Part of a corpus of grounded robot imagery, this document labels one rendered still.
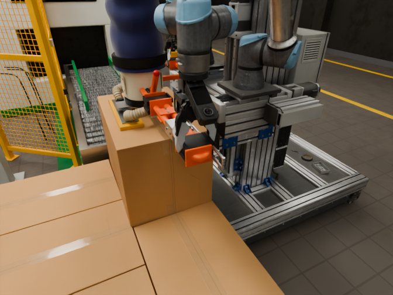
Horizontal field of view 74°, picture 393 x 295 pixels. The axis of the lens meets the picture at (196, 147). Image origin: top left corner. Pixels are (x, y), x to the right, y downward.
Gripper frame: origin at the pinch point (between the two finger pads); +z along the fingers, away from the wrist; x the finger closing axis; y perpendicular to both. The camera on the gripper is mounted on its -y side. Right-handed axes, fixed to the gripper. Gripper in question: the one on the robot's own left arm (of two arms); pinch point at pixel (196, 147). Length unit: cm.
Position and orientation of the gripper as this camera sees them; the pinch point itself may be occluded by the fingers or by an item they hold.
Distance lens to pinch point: 71.1
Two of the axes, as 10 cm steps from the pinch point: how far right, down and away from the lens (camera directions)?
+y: -4.0, -4.7, 7.9
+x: -9.2, 2.0, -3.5
